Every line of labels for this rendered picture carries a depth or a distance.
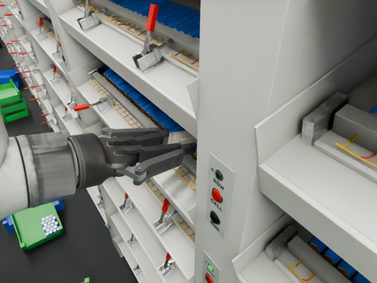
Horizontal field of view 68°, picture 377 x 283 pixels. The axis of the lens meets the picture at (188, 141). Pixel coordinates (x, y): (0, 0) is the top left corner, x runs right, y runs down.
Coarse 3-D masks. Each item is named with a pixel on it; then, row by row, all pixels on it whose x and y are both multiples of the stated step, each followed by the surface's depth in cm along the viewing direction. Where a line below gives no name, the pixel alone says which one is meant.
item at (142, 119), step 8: (96, 72) 83; (96, 80) 81; (104, 80) 78; (96, 88) 79; (104, 88) 78; (112, 88) 75; (120, 96) 71; (120, 104) 72; (128, 104) 68; (128, 112) 68; (136, 112) 65; (136, 120) 66; (144, 120) 62; (184, 160) 52; (192, 160) 51; (192, 168) 50
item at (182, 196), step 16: (96, 64) 84; (80, 80) 84; (96, 96) 78; (96, 112) 75; (112, 112) 71; (112, 128) 67; (128, 128) 66; (160, 176) 53; (176, 176) 53; (176, 192) 50; (192, 192) 49; (176, 208) 51; (192, 208) 42; (192, 224) 45
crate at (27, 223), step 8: (32, 208) 155; (40, 208) 156; (48, 208) 157; (16, 216) 151; (24, 216) 152; (32, 216) 153; (40, 216) 154; (56, 216) 156; (16, 224) 149; (24, 224) 150; (32, 224) 151; (40, 224) 152; (16, 232) 142; (24, 232) 148; (32, 232) 148; (40, 232) 149; (56, 232) 146; (64, 232) 152; (24, 240) 146; (32, 240) 146; (40, 240) 143; (24, 248) 140
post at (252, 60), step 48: (240, 0) 21; (288, 0) 18; (336, 0) 21; (240, 48) 23; (288, 48) 21; (336, 48) 24; (240, 96) 25; (288, 96) 24; (240, 144) 28; (240, 192) 30; (240, 240) 34
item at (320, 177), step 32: (352, 64) 27; (320, 96) 27; (352, 96) 30; (256, 128) 23; (288, 128) 26; (320, 128) 26; (352, 128) 25; (288, 160) 26; (320, 160) 25; (352, 160) 24; (288, 192) 25; (320, 192) 23; (352, 192) 23; (320, 224) 23; (352, 224) 21; (352, 256) 22
